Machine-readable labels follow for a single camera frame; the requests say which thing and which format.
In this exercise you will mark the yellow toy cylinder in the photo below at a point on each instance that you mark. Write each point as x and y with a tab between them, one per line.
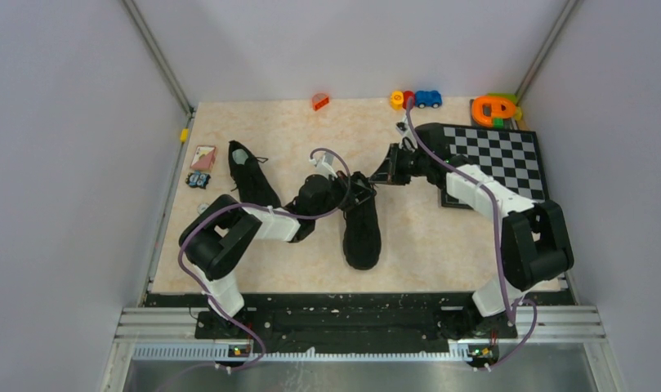
396	100

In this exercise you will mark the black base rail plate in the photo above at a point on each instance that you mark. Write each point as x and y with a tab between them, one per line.
387	323

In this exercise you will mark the yellow clip on rail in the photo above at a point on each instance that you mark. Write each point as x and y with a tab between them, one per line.
184	135

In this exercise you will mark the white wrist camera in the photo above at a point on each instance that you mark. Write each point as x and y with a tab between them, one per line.
323	165
402	128

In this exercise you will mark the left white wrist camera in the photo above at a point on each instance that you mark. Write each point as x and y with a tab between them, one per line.
323	165

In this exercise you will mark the black shoe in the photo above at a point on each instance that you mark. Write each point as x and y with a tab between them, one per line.
248	177
361	242

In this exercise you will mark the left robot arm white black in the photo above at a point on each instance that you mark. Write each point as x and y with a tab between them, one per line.
217	239

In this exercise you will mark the blue toy car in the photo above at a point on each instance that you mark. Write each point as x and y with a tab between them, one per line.
424	99

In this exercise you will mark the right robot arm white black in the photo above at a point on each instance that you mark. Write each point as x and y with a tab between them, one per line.
531	241

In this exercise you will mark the small blue black toy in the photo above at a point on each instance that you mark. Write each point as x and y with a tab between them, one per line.
197	180

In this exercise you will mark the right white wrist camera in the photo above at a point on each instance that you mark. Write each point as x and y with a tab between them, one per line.
402	128

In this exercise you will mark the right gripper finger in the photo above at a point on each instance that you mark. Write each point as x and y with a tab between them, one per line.
390	163
384	176

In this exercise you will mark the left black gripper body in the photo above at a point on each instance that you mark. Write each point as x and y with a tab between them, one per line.
343	187

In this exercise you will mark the small round metal disc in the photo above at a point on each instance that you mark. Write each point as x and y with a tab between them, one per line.
202	208

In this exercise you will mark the black white checkerboard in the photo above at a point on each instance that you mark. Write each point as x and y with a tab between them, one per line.
511	157

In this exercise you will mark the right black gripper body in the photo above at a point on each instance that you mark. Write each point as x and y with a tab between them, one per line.
409	165

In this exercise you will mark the orange toy brick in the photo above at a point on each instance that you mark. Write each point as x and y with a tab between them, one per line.
319	100

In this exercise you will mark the orange ring toy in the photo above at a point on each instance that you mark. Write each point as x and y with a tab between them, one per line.
492	112

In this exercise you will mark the red toy cylinder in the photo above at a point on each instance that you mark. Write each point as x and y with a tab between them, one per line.
409	100

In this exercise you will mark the pink triangle card box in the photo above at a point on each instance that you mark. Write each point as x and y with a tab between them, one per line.
204	158

